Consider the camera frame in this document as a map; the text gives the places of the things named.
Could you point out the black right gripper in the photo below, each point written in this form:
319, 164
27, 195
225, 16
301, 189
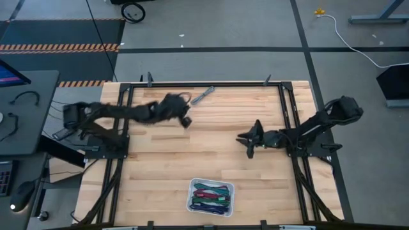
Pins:
263, 139

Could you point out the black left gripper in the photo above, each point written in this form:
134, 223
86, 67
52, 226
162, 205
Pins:
172, 107

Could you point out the white rectangular tray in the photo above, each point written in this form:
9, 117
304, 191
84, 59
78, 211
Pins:
230, 204

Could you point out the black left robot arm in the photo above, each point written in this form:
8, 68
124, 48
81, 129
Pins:
121, 112

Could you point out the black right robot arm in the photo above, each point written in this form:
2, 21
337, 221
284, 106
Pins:
314, 124

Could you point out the black floor mat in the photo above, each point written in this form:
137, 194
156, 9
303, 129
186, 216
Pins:
64, 32

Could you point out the yellow plug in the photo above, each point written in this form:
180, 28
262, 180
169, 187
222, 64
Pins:
319, 12

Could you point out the black desk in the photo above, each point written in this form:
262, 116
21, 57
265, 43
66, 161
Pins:
35, 134

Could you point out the black box on stand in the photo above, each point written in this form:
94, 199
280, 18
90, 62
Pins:
394, 84

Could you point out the black caster wheel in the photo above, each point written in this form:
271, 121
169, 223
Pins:
43, 216

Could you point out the computer monitor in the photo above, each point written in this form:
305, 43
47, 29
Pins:
9, 78

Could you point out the grey table leg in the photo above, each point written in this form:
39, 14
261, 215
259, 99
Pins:
378, 19

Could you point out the black computer mouse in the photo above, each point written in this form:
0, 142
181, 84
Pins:
21, 195

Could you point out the black keyboard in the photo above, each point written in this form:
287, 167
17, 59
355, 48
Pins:
4, 179

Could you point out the black aluminium table frame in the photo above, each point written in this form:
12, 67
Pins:
223, 85

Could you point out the black frame clamp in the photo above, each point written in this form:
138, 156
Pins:
267, 80
149, 80

